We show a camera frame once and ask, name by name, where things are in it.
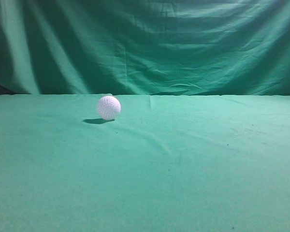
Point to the white dimpled golf ball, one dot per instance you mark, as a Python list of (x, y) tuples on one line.
[(108, 107)]

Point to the green table cloth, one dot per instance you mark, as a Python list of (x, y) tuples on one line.
[(166, 164)]

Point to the green backdrop curtain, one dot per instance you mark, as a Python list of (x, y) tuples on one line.
[(145, 47)]

